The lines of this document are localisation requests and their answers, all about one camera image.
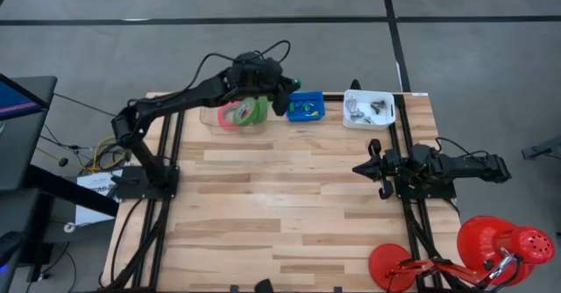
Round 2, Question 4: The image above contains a white plastic bin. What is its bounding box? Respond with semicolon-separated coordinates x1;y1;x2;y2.
342;89;397;131

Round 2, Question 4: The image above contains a white paper sheet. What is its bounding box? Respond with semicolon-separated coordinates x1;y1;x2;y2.
74;168;124;226

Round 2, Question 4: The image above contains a wide green tape roll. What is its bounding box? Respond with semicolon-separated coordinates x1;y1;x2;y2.
232;97;260;127

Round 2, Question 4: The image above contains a clear plastic bin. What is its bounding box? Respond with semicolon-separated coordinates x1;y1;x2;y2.
199;91;270;135

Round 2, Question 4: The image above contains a computer monitor blue screen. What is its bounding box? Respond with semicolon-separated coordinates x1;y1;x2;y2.
0;73;50;121

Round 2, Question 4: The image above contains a blue plastic basket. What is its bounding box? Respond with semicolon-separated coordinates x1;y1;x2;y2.
285;90;327;123

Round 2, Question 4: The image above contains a red desk lamp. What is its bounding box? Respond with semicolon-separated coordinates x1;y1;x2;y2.
367;215;557;293

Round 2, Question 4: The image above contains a floor cable bundle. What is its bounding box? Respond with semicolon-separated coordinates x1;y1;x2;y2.
39;125;132;175

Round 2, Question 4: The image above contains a green bowl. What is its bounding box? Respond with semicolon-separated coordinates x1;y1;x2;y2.
253;95;270;125

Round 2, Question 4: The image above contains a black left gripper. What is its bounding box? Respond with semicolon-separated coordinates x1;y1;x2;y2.
225;50;296;118

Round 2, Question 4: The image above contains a black side desk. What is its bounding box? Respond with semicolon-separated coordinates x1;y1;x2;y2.
0;74;120;285

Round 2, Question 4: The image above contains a pink tape roll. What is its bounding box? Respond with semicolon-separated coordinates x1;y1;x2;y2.
217;100;242;132

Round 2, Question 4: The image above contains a silver staple remover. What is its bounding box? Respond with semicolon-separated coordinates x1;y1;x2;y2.
350;108;374;125

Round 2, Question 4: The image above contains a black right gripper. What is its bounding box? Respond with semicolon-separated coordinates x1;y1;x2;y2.
352;138;402;201

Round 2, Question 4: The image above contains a black aluminium table frame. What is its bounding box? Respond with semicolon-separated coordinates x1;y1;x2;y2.
103;91;461;293

